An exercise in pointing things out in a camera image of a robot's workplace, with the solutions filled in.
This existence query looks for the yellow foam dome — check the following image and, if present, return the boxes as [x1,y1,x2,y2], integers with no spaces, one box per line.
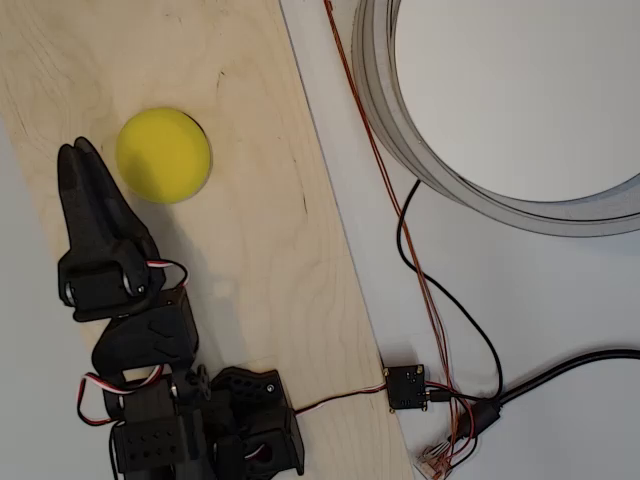
[115,107,212,205]

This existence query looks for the light plywood board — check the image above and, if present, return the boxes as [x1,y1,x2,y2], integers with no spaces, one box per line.
[0,0,416,480]

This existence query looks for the red white black servo lead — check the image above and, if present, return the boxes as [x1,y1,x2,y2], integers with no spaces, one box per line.
[292,382,389,416]

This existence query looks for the grey round container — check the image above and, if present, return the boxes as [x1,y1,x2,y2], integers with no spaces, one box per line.
[351,0,640,239]

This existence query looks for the small black controller board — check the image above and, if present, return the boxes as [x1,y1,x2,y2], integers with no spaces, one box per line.
[383,363,429,414]

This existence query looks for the gripper servo cable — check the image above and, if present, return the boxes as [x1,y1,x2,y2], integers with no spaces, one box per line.
[146,258,190,290]

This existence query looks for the wrist servo cable loop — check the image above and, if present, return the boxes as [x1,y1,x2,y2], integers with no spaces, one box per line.
[76,364,165,426]

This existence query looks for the thin orange wire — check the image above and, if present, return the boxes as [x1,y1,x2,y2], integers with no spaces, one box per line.
[323,0,459,451]
[327,0,464,454]

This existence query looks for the thin black cable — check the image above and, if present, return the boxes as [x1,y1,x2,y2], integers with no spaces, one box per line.
[397,179,504,406]

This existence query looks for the clear wire connector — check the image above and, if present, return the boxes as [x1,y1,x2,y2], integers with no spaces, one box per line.
[414,442,454,479]

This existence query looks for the thick black power cable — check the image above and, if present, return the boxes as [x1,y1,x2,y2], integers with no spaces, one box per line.
[457,348,640,441]

